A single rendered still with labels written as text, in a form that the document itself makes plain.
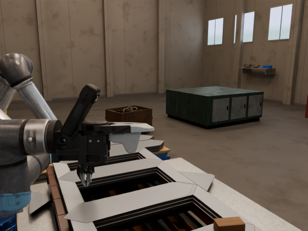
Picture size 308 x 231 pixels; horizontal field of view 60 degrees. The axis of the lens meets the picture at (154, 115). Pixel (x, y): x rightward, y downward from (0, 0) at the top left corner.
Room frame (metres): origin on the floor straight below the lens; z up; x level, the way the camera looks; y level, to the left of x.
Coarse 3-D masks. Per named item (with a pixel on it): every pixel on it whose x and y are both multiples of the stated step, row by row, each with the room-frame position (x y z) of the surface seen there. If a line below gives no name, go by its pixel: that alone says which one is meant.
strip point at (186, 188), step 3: (174, 183) 1.50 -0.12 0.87; (177, 183) 1.50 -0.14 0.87; (180, 183) 1.50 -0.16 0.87; (183, 183) 1.50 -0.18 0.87; (177, 186) 1.46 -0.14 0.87; (180, 186) 1.46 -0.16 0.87; (183, 186) 1.46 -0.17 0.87; (186, 186) 1.46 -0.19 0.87; (189, 186) 1.46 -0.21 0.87; (183, 189) 1.42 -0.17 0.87; (186, 189) 1.42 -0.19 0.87; (189, 189) 1.42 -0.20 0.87; (186, 192) 1.38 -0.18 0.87; (189, 192) 1.38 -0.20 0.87
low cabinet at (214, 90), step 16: (176, 96) 7.12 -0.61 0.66; (192, 96) 6.54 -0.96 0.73; (208, 96) 6.07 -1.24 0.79; (224, 96) 6.33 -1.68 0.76; (240, 96) 6.61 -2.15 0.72; (256, 96) 6.91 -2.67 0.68; (176, 112) 7.11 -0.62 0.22; (192, 112) 6.52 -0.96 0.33; (208, 112) 6.08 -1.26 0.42; (224, 112) 6.33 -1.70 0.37; (240, 112) 6.62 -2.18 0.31; (256, 112) 6.93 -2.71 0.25; (208, 128) 6.14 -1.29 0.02
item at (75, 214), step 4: (76, 208) 1.22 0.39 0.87; (72, 212) 1.18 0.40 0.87; (76, 212) 1.18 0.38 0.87; (80, 212) 1.18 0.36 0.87; (72, 216) 1.15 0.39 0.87; (76, 216) 1.15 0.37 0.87; (80, 216) 1.15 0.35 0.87; (76, 220) 1.11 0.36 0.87; (80, 220) 1.11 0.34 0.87; (84, 220) 1.11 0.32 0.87
